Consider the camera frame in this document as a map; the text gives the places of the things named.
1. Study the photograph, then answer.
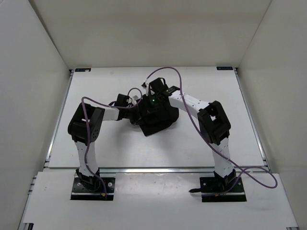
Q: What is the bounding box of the aluminium table rail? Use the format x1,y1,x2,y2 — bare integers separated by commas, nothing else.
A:
45,69,74,164

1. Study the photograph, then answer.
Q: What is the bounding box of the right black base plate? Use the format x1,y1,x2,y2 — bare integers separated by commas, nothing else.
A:
200,177,247,203

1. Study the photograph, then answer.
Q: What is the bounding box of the blue table label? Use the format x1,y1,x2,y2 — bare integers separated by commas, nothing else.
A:
216,66,233,70
74,68,91,72

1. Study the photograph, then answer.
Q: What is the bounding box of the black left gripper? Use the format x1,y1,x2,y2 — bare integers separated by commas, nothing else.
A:
124,104,149,126

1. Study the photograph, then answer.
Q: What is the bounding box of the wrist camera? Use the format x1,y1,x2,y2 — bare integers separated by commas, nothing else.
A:
114,93,140,107
149,78,168,93

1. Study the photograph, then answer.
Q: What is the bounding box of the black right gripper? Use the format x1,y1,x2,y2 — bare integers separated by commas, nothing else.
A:
142,94,161,118

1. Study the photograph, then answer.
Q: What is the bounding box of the right blue table label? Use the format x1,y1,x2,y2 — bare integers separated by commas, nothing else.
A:
216,66,233,70

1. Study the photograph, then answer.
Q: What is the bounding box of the black pleated skirt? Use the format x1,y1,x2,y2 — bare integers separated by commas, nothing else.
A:
129,95,179,137

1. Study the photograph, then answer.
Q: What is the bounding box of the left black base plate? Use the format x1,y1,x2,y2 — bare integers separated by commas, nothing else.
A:
71,175,116,201

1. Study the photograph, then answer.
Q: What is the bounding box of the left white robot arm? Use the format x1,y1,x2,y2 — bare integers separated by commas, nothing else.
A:
68,95,142,197

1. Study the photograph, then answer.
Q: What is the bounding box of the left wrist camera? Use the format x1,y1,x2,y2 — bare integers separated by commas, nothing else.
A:
114,93,140,107

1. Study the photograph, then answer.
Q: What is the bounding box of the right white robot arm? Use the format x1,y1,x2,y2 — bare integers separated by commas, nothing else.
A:
142,78,235,192

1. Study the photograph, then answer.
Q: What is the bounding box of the left blue table label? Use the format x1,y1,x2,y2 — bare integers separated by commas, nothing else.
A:
74,68,91,72

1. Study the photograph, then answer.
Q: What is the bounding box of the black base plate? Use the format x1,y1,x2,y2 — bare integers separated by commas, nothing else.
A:
200,177,247,203
71,175,116,201

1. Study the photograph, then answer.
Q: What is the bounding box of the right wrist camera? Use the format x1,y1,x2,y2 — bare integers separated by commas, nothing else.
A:
149,78,168,93

